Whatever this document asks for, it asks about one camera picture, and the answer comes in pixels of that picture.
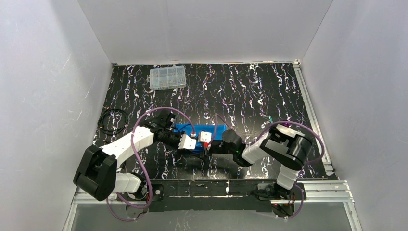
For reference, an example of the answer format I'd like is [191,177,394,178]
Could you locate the blue cloth napkin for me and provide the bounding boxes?
[175,124,228,153]

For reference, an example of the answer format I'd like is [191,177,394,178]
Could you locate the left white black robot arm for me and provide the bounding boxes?
[73,107,196,204]

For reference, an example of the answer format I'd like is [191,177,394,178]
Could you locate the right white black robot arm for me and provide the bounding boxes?
[209,124,313,190]

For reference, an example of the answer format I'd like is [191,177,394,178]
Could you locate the clear plastic compartment box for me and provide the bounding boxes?
[149,66,187,91]

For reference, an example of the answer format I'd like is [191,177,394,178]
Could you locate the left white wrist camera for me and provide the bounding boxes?
[178,134,197,150]

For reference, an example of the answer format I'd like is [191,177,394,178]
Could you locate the black coiled cable yellow plug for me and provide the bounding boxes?
[97,108,129,136]

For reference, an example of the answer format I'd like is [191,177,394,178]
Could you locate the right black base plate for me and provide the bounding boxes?
[253,182,307,201]

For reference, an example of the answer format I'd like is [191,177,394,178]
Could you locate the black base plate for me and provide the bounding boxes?
[116,182,165,202]
[253,182,307,201]

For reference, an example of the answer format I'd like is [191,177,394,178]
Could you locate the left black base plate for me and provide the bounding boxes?
[116,182,165,202]

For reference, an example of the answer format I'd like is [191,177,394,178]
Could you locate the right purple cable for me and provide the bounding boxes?
[206,114,326,220]

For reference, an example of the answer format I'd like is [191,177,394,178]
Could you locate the right aluminium rail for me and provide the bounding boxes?
[293,59,334,176]

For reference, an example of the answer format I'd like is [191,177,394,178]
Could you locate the aluminium rail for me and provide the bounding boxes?
[72,180,355,205]
[293,59,334,176]

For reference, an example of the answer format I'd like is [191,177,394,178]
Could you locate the front aluminium rail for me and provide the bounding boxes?
[72,180,355,205]

